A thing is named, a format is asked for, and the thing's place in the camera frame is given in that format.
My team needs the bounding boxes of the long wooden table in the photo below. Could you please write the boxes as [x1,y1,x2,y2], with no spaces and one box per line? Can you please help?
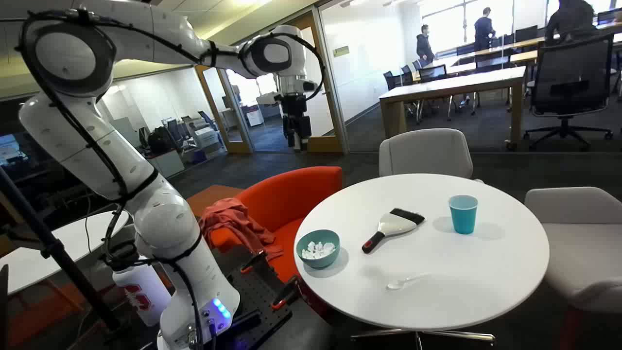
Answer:
[445,35,622,74]
[377,64,529,151]

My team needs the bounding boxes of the black mesh office chair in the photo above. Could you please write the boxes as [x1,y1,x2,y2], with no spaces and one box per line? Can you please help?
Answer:
[523,31,616,151]

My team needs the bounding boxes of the person in dark jacket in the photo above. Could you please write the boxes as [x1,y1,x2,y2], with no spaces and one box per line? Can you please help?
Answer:
[414,23,437,66]

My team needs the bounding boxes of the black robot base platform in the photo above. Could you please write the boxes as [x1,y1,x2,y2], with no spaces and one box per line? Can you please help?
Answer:
[154,245,315,350]

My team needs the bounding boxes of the pink cloth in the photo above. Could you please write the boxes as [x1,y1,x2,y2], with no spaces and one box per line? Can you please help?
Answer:
[198,196,278,258]

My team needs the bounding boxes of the grey chair back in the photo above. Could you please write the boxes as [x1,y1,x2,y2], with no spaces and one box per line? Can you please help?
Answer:
[377,126,476,179]

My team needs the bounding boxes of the black tripod pole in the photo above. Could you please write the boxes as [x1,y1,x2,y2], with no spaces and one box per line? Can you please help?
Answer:
[0,167,124,332]

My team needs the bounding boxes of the black conference chair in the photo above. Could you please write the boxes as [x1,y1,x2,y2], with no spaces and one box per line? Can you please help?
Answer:
[416,62,453,122]

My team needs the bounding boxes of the white bottle with red print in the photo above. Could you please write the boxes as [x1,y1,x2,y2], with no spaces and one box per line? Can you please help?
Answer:
[111,258,175,328]

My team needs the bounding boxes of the person in dark blue top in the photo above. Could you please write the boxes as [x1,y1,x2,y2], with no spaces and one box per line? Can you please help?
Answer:
[472,6,498,50]

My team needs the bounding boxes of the seated person in black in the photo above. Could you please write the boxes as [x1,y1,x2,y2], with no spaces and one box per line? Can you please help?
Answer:
[544,0,599,42]

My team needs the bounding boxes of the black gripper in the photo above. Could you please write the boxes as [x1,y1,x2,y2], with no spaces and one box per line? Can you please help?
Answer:
[280,93,315,151]

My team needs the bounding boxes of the black orange clamp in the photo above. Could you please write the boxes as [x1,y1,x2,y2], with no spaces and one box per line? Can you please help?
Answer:
[270,284,303,313]
[239,249,272,274]

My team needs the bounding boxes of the teal bowl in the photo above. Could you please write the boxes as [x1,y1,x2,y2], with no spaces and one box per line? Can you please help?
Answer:
[295,227,342,270]

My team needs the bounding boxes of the small white pieces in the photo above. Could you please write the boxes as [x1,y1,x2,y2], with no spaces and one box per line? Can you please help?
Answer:
[303,239,338,260]

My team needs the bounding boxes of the orange armchair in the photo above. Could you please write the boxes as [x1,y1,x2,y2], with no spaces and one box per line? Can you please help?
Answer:
[204,165,346,287]

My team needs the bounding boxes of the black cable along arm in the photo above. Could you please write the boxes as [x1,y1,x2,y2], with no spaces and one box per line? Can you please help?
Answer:
[16,7,327,350]

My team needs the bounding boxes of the blue plastic cup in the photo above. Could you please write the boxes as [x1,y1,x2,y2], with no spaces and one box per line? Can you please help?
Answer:
[447,192,480,235]

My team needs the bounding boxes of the grey upholstered chair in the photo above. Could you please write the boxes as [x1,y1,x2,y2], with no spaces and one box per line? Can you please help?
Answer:
[523,184,622,317]

